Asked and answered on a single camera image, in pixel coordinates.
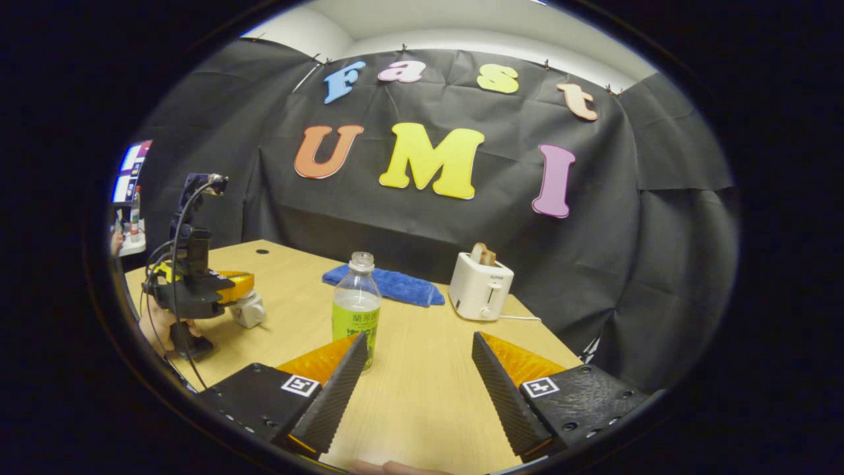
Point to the bread slice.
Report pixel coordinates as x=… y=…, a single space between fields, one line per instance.
x=483 y=254

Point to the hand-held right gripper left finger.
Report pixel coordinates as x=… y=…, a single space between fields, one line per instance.
x=336 y=396

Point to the white toaster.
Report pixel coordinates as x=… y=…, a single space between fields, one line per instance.
x=478 y=293

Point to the green label water bottle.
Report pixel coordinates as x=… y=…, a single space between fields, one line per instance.
x=356 y=316

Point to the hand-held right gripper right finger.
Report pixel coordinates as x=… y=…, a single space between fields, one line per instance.
x=504 y=396

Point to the computer monitor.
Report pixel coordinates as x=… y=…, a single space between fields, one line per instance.
x=132 y=165

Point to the blue towel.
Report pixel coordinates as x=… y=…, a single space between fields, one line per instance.
x=389 y=285

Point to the small white side table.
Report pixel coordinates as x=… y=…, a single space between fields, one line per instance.
x=134 y=245

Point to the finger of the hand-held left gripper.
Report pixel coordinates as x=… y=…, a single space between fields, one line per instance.
x=239 y=285

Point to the red cap clear bottle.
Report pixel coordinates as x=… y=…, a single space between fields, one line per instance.
x=135 y=214

